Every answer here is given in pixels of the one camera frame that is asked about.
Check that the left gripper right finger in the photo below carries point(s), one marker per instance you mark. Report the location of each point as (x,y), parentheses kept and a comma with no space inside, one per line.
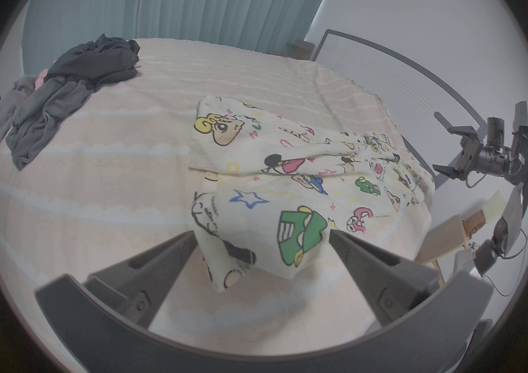
(375,276)

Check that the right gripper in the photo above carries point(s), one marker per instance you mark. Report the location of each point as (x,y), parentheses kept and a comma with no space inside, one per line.
(486,159)

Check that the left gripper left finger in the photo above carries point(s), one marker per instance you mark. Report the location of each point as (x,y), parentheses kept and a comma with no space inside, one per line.
(144,276)

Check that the white printed pyjama top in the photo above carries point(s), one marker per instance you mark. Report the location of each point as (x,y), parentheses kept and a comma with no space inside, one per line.
(268,198)

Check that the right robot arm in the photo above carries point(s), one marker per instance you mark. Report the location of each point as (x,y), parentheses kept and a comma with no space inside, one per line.
(519,144)

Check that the bed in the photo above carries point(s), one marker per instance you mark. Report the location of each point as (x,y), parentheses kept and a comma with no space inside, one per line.
(123,148)

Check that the grey bedside table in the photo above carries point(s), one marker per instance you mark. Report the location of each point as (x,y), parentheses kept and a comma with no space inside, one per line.
(299,49)

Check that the dark grey garment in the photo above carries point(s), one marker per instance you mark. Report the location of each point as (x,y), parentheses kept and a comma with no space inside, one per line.
(45,115)

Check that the pink garment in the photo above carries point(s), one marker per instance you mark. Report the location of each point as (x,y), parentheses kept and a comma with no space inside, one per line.
(40,79)

